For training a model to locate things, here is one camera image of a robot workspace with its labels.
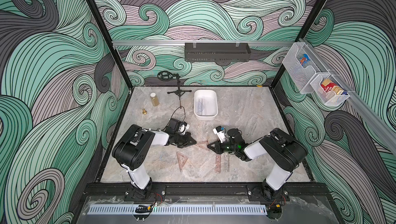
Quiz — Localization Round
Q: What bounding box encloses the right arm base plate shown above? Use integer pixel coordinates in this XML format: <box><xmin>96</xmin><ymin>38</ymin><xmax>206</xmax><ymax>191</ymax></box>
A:
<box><xmin>246</xmin><ymin>183</ymin><xmax>290</xmax><ymax>203</ymax></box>

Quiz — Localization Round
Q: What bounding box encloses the clear semicircle protractor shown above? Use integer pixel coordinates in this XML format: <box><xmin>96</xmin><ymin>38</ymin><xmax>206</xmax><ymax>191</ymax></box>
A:
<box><xmin>197</xmin><ymin>100</ymin><xmax>206</xmax><ymax>116</ymax></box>

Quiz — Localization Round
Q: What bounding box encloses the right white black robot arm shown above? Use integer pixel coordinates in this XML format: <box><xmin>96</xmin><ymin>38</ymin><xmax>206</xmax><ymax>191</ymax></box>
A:
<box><xmin>207</xmin><ymin>126</ymin><xmax>308</xmax><ymax>199</ymax></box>

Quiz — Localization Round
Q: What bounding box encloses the long pink ruler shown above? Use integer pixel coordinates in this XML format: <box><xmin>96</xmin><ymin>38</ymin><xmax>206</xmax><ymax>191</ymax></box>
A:
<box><xmin>215</xmin><ymin>154</ymin><xmax>222</xmax><ymax>173</ymax></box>

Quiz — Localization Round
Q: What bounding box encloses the long clear ruler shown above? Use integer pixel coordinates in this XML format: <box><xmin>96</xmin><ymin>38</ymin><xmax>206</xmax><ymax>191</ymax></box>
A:
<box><xmin>222</xmin><ymin>153</ymin><xmax>230</xmax><ymax>172</ymax></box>

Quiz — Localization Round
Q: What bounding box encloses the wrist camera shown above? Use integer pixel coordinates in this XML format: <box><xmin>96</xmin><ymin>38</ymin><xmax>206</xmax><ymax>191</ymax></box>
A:
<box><xmin>165</xmin><ymin>118</ymin><xmax>190</xmax><ymax>135</ymax></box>
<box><xmin>213</xmin><ymin>126</ymin><xmax>226</xmax><ymax>143</ymax></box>

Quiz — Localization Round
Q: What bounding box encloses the blue red packet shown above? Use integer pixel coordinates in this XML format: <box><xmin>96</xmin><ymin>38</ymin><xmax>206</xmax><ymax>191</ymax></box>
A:
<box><xmin>299</xmin><ymin>54</ymin><xmax>311</xmax><ymax>68</ymax></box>

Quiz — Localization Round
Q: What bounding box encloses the aluminium rail right wall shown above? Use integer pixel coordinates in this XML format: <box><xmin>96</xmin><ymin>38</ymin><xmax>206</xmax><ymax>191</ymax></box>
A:
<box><xmin>299</xmin><ymin>38</ymin><xmax>396</xmax><ymax>154</ymax></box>

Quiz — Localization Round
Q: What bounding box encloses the aluminium rail back wall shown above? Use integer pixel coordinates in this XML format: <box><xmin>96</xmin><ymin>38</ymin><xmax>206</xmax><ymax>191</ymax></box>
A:
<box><xmin>112</xmin><ymin>40</ymin><xmax>298</xmax><ymax>48</ymax></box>

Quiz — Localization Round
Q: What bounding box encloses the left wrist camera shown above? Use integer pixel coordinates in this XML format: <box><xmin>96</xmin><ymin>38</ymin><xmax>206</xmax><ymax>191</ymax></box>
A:
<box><xmin>165</xmin><ymin>118</ymin><xmax>190</xmax><ymax>135</ymax></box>

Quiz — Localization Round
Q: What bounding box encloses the black tripod headphone stand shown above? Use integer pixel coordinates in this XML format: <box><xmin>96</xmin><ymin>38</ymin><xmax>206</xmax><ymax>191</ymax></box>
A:
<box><xmin>157</xmin><ymin>70</ymin><xmax>192</xmax><ymax>109</ymax></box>

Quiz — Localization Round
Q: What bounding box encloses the white slotted cable duct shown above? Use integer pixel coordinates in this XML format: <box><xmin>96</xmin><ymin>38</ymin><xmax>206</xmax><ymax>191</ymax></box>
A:
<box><xmin>87</xmin><ymin>204</ymin><xmax>268</xmax><ymax>215</ymax></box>

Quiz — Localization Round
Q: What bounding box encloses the clear wall bin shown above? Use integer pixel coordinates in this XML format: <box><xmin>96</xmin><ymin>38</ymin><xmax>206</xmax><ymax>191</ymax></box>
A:
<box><xmin>310</xmin><ymin>73</ymin><xmax>350</xmax><ymax>107</ymax></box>
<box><xmin>283</xmin><ymin>42</ymin><xmax>320</xmax><ymax>94</ymax></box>

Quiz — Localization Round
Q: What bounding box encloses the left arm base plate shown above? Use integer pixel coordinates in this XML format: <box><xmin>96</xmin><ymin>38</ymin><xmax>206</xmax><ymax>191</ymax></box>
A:
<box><xmin>124</xmin><ymin>183</ymin><xmax>166</xmax><ymax>202</ymax></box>

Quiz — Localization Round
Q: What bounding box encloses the aluminium rail wall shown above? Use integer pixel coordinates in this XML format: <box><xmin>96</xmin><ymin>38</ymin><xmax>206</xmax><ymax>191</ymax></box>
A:
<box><xmin>112</xmin><ymin>40</ymin><xmax>298</xmax><ymax>48</ymax></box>
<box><xmin>299</xmin><ymin>38</ymin><xmax>396</xmax><ymax>154</ymax></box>

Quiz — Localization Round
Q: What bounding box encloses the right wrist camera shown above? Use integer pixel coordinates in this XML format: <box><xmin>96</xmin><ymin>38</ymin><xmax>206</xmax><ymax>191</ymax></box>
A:
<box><xmin>213</xmin><ymin>126</ymin><xmax>226</xmax><ymax>143</ymax></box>

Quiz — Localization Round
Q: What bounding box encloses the black vertical frame post left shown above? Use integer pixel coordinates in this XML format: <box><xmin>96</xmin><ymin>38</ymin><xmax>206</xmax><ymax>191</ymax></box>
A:
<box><xmin>85</xmin><ymin>0</ymin><xmax>134</xmax><ymax>91</ymax></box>

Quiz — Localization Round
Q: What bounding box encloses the spice jar with white lid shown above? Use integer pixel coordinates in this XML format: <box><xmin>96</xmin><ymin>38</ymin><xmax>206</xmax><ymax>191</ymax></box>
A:
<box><xmin>150</xmin><ymin>92</ymin><xmax>160</xmax><ymax>106</ymax></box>

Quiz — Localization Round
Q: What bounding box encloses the black vertical frame post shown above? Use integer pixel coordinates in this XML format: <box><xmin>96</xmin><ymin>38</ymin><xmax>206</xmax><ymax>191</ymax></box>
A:
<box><xmin>85</xmin><ymin>0</ymin><xmax>134</xmax><ymax>91</ymax></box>
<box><xmin>269</xmin><ymin>0</ymin><xmax>327</xmax><ymax>91</ymax></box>

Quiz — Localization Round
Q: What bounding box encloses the white plastic storage box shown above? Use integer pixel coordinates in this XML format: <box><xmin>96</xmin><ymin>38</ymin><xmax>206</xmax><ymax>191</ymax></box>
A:
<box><xmin>194</xmin><ymin>89</ymin><xmax>219</xmax><ymax>121</ymax></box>

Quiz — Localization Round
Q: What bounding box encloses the black vertical frame post right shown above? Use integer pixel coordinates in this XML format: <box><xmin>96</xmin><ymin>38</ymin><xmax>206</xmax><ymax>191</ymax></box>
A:
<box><xmin>269</xmin><ymin>0</ymin><xmax>327</xmax><ymax>91</ymax></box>

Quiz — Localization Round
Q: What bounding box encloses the clear wall bin upper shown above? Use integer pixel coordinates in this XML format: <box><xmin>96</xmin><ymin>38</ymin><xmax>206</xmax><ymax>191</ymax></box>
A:
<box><xmin>283</xmin><ymin>42</ymin><xmax>320</xmax><ymax>94</ymax></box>

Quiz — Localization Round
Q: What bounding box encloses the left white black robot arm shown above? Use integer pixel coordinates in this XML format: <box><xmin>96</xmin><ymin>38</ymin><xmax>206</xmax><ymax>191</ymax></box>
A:
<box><xmin>112</xmin><ymin>124</ymin><xmax>197</xmax><ymax>191</ymax></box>

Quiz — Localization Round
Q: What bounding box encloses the red box in bin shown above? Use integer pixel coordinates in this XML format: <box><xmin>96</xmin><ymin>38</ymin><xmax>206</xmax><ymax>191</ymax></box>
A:
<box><xmin>320</xmin><ymin>78</ymin><xmax>338</xmax><ymax>92</ymax></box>

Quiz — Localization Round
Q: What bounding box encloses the clear wall bin lower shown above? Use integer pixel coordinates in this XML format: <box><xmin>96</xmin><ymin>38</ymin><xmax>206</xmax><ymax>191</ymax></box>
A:
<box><xmin>310</xmin><ymin>73</ymin><xmax>350</xmax><ymax>107</ymax></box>

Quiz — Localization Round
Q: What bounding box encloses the black front frame beam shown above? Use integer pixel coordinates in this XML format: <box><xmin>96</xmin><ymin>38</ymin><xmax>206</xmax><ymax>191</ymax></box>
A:
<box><xmin>83</xmin><ymin>182</ymin><xmax>329</xmax><ymax>197</ymax></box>

